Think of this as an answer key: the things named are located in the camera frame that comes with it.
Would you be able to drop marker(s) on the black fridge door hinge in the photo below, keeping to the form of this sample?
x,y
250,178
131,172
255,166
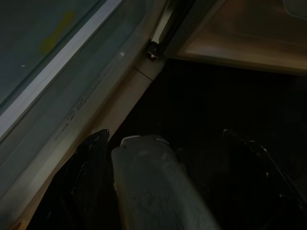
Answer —
x,y
153,49

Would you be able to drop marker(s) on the grey fridge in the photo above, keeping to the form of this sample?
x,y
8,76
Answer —
x,y
84,115

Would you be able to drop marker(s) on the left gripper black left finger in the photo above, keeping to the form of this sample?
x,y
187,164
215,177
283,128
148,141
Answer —
x,y
93,179

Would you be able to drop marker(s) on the glass fridge shelf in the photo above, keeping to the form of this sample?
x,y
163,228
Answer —
x,y
36,36

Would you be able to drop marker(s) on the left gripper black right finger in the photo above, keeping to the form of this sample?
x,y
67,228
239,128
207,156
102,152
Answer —
x,y
259,191

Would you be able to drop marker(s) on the grey robot foot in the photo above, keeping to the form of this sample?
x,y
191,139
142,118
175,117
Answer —
x,y
156,179

